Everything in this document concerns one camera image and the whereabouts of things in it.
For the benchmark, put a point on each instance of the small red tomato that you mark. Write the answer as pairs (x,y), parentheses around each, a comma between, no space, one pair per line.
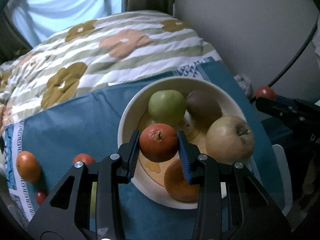
(265,92)
(40,197)
(83,158)

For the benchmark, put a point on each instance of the brown kiwi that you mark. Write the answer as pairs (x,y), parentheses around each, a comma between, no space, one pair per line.
(205,110)

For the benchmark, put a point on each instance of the large yellowish apple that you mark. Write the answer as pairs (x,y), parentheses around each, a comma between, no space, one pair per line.
(230,140)

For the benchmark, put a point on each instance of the floral striped duvet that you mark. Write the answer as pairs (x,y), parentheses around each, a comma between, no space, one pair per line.
(100,62)

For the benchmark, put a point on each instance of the blue patterned tablecloth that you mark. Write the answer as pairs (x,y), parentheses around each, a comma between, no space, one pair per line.
(75,120)

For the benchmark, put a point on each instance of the cream round bowl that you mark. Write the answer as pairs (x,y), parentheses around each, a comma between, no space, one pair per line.
(130,120)

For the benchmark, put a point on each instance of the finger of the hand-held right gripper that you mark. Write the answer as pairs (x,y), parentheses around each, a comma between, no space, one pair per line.
(290,101)
(280,112)

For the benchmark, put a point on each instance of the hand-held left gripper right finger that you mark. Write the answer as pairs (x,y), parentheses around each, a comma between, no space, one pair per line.
(183,155)

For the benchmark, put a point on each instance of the white plastic frame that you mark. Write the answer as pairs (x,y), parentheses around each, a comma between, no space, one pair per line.
(278,170)

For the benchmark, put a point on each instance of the light blue hanging cloth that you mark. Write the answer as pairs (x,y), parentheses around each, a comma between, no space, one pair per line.
(67,10)

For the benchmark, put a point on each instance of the orange-red small tomato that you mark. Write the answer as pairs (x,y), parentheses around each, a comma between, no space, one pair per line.
(28,167)

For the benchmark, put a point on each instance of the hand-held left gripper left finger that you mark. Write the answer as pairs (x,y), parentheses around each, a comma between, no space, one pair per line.
(133,155)

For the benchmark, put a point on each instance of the green apple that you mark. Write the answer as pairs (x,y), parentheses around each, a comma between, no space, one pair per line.
(167,108)
(93,200)

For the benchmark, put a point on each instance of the orange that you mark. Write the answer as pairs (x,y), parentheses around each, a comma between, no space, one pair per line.
(176,183)
(158,142)

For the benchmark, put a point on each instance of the crumpled white tissue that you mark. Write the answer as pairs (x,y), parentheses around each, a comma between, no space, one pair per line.
(243,83)

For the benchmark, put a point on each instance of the person's right hand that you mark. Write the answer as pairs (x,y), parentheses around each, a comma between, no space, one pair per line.
(311,177)

